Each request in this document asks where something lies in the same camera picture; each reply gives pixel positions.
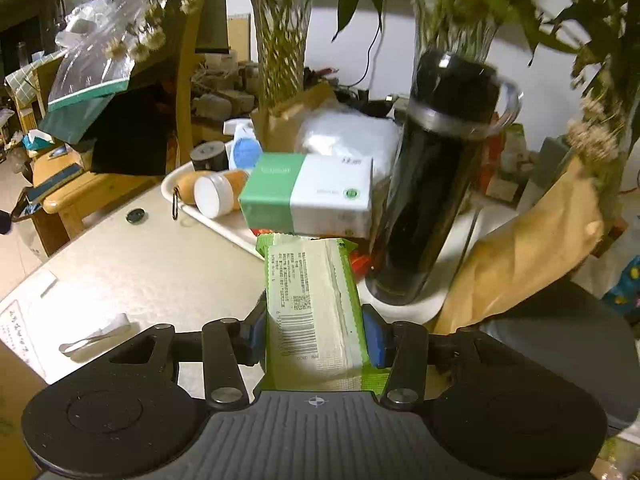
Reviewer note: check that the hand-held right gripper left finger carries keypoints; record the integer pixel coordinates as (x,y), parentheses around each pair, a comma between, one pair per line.
(257,332)

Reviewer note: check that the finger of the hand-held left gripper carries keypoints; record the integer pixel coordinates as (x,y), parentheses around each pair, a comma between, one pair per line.
(4,222)

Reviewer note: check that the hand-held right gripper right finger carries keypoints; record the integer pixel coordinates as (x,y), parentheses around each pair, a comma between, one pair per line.
(376,340)

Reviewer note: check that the green wet wipes packet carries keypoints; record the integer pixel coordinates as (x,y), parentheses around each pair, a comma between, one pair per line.
(310,310)

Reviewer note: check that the wooden chair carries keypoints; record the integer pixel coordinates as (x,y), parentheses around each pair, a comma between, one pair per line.
(90,195)

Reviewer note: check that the white printed paper sheet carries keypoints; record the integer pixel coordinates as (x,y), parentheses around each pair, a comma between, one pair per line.
(25,320)

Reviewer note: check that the black round desk cap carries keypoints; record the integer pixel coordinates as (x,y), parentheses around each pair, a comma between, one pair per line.
(135,215)

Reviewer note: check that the tan jar with white lid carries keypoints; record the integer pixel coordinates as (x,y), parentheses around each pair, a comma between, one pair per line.
(215,195)

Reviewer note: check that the green white tissue box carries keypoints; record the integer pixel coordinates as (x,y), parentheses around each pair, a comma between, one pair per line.
(310,195)

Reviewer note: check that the tan bottle with carabiner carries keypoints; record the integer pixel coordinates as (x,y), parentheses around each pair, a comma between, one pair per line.
(187,187)

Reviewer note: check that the black thermos bottle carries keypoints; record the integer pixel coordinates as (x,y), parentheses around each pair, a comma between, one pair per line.
(425,185)

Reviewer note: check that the long brown paper wrap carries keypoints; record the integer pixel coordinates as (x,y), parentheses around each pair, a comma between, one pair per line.
(520,260)

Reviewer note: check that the black round tin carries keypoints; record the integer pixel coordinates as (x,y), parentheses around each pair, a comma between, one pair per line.
(209,156)

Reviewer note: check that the blue white tube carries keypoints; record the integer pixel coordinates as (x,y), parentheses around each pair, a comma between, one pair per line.
(245,147)

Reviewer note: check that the clear green-edged zip bag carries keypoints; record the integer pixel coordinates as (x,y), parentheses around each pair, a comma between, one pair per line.
(95,60)

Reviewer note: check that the grey zip case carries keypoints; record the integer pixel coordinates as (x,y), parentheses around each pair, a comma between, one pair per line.
(565,330)

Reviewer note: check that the brown cardboard box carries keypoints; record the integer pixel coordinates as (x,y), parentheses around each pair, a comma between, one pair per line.
(17,420)

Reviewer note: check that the white plastic bag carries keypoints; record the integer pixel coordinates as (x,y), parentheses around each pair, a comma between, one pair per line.
(345,132)

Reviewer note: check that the small brown paper bag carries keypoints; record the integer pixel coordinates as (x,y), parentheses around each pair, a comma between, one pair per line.
(285,120)

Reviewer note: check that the red orange box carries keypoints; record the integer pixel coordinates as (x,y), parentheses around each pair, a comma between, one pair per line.
(500,160)

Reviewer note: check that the dried white flower sprig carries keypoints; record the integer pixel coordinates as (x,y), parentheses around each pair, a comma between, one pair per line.
(592,130)
(135,40)

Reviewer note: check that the grey box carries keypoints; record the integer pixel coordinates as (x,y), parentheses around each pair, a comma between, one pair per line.
(542,170)

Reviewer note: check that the bag of colourful pieces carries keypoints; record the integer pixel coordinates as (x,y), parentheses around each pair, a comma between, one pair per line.
(625,285)

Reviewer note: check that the ribbed glass vase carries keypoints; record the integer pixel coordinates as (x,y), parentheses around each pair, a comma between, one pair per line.
(280,50)
(450,25)

